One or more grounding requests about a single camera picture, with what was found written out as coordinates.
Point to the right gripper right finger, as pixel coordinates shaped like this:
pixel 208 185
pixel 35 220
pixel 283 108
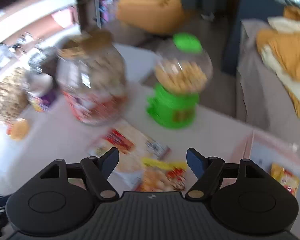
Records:
pixel 208 173

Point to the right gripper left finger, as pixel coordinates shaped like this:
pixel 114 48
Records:
pixel 97 171

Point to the white red snack packet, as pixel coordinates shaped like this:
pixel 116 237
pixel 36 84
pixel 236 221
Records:
pixel 141 164

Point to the pink gift box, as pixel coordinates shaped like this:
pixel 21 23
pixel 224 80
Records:
pixel 264 150

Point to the white tablecloth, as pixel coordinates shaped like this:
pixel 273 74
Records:
pixel 57 134

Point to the yellow panda snack packet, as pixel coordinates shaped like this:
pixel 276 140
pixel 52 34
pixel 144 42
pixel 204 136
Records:
pixel 286 178

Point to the orange plastic lid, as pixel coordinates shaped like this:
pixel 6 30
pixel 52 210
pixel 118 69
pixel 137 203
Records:
pixel 19 129

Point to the grey sofa bed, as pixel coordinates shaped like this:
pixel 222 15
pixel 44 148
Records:
pixel 267 104

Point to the peanut jar red label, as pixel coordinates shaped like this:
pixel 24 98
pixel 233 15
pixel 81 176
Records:
pixel 91 74

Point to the purple white paper cup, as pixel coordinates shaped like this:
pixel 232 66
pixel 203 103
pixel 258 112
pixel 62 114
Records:
pixel 41 92

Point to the green gumball dispenser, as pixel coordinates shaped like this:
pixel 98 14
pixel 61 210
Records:
pixel 183 70

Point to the large glass peanut jar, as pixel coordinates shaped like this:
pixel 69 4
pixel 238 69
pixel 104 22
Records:
pixel 13 98

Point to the orange cream duvet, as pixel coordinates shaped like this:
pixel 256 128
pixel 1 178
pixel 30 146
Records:
pixel 279 48

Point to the orange bean bag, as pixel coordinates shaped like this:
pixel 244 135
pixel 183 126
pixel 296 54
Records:
pixel 158 17

